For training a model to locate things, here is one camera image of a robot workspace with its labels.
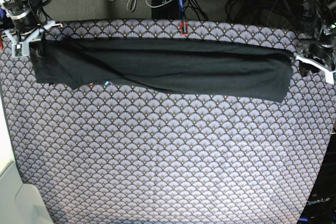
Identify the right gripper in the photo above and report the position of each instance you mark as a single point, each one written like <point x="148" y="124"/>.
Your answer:
<point x="25" y="26"/>

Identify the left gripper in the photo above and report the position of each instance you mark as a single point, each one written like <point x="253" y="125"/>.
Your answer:
<point x="319" y="51"/>

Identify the dark grey T-shirt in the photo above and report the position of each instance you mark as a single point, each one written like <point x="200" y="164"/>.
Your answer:
<point x="176" y="66"/>

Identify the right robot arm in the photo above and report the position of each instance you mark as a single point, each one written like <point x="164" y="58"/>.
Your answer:
<point x="24" y="15"/>

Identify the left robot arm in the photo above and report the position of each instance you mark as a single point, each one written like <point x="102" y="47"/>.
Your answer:
<point x="315" y="18"/>

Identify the red clamp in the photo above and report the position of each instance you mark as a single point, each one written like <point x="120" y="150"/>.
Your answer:
<point x="184" y="27"/>

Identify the black OpenArm box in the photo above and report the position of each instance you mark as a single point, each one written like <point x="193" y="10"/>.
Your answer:
<point x="320" y="207"/>

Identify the fan patterned tablecloth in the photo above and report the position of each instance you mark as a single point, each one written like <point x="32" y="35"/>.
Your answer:
<point x="123" y="154"/>

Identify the white plastic bin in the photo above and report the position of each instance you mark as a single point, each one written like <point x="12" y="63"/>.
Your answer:
<point x="20" y="202"/>

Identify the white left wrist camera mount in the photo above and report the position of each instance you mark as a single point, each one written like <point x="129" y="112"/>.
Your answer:
<point x="328" y="72"/>

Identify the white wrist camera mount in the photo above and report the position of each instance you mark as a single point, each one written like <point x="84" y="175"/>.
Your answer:
<point x="22" y="49"/>
<point x="328" y="72"/>

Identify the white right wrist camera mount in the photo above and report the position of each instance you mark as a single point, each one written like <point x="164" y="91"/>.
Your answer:
<point x="22" y="49"/>

